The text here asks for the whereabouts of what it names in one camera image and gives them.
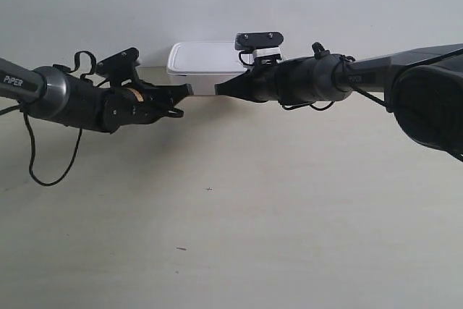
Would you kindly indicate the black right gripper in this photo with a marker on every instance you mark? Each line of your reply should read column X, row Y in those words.
column 257, row 85

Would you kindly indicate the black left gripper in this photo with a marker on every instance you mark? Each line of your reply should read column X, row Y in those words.
column 129, row 106

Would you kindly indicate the white lidded plastic container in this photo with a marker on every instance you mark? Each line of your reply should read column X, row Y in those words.
column 203, row 65

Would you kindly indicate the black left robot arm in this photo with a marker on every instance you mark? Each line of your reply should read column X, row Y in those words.
column 53, row 94

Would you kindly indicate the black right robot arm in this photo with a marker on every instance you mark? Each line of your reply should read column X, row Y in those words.
column 421, row 87

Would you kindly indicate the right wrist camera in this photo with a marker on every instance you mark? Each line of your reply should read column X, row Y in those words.
column 259, row 48

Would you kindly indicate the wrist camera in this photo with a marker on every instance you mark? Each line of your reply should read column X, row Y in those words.
column 259, row 48
column 120, row 67

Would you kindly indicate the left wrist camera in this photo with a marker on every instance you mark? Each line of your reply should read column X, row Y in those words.
column 120, row 67

